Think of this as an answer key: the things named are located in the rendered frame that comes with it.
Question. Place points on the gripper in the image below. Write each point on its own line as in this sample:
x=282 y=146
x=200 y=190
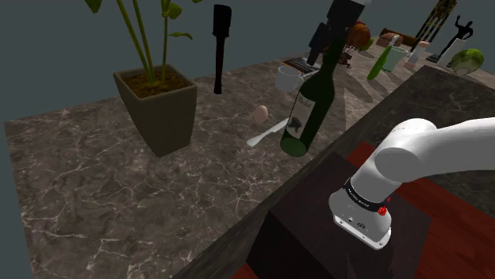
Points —
x=342 y=15

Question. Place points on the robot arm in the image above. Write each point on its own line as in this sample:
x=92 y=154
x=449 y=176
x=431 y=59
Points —
x=421 y=148

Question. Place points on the dark flat book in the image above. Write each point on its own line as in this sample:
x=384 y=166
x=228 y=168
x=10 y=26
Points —
x=299 y=63

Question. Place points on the orange pumpkin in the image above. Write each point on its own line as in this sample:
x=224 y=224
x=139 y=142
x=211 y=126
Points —
x=359 y=35

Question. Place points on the white mug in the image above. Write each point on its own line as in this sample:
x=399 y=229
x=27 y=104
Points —
x=288 y=79

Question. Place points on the light green bottle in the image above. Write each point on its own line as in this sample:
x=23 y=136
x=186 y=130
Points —
x=379 y=61

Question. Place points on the brown bread loaf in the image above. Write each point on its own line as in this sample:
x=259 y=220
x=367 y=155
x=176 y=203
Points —
x=386 y=38

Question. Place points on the dark green wine bottle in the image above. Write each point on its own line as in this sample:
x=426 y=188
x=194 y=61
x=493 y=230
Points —
x=309 y=112

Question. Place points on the pale green cup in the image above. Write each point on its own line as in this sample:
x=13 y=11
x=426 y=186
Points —
x=396 y=58

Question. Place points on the beige egg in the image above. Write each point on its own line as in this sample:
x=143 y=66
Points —
x=260 y=114

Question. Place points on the black pepper mill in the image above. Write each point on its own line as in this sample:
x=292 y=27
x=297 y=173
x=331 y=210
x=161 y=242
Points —
x=220 y=42

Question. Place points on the small pale figure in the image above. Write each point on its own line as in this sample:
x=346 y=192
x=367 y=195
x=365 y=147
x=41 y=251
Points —
x=415 y=56

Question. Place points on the white knife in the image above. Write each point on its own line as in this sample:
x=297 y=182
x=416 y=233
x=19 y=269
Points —
x=267 y=133

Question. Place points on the black human statue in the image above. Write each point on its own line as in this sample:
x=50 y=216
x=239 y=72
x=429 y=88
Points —
x=462 y=31

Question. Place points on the green cabbage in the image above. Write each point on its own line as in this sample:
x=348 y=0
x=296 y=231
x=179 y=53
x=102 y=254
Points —
x=468 y=61

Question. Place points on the potted plant in olive pot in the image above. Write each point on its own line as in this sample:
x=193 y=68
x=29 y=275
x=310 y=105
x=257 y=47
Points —
x=160 y=104

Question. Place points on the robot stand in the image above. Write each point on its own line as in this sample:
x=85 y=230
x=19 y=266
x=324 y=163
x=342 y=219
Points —
x=309 y=231

